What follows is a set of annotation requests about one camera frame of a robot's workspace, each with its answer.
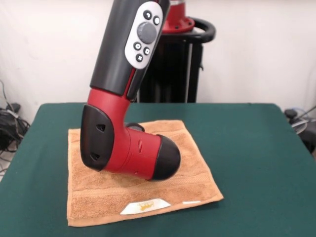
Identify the orange terry towel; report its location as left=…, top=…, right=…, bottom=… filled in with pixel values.
left=66, top=119, right=225, bottom=227

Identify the dark green table cloth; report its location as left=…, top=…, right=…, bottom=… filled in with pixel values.
left=0, top=102, right=316, bottom=237

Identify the grey round stand base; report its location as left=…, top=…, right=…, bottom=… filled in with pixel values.
left=290, top=118, right=309, bottom=136

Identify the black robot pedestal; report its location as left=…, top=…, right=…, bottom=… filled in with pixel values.
left=138, top=16, right=217, bottom=104

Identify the black cable tangle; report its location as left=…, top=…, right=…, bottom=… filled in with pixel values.
left=0, top=79, right=32, bottom=173

